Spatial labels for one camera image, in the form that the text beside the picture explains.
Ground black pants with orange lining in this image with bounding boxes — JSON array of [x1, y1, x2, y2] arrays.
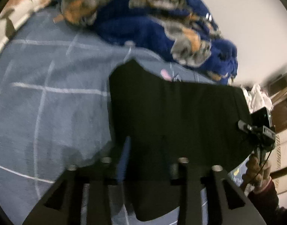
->
[[109, 60, 253, 221]]

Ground person's right hand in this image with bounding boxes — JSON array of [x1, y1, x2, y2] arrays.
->
[[241, 154, 271, 192]]

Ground white crumpled cloth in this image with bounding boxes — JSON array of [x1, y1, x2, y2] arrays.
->
[[241, 84, 273, 114]]

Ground dark brown wooden cabinet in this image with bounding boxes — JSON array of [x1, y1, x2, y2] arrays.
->
[[266, 72, 287, 133]]

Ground grey-blue bedsheet with white lines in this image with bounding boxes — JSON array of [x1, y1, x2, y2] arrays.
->
[[0, 6, 247, 225]]

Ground blue fleece blanket with dogs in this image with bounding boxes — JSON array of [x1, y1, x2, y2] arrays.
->
[[56, 0, 238, 84]]

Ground white pillow with leaf print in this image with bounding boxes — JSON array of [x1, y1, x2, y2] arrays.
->
[[0, 0, 51, 54]]

